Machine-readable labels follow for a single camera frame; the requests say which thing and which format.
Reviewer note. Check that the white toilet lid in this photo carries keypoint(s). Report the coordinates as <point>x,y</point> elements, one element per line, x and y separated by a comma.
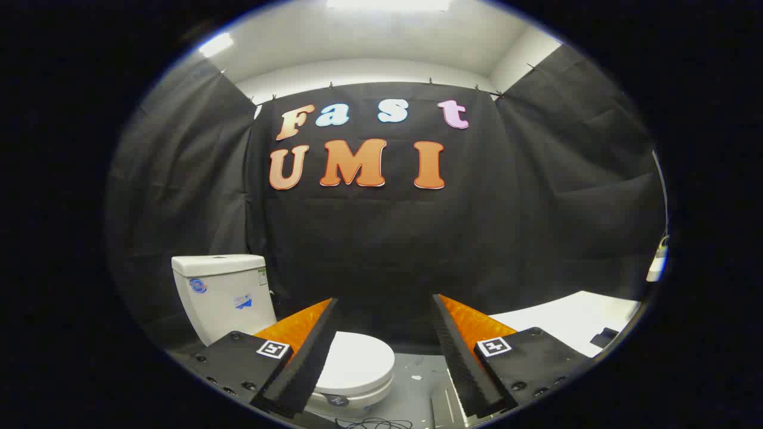
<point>357,363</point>

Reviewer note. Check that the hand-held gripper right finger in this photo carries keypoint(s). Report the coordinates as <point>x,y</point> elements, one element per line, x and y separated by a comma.
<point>462,363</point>

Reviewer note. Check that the thin white pole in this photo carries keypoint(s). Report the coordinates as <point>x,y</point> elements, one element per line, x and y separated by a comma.
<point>660,179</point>

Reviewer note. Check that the white ceramic toilet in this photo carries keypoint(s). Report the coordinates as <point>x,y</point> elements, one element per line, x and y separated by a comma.
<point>220,298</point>

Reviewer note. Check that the black tape strip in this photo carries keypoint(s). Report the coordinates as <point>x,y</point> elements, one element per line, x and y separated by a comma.
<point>337,400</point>

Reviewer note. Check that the flat black object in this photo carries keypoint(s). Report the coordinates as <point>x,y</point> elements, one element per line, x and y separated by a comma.
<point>604,338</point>

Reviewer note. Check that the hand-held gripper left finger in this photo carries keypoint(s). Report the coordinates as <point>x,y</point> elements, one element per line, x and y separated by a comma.
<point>310,363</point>

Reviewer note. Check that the white side shelf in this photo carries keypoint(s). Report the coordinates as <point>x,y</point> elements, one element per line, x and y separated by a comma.
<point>656,268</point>

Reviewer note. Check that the black backdrop cloth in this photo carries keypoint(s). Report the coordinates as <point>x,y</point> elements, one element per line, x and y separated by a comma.
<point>381,238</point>

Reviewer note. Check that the white cabinet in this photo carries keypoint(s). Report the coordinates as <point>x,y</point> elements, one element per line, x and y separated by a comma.
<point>566,322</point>

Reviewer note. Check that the ceiling light panel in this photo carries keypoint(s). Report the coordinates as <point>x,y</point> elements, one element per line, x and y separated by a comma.
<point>216,44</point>

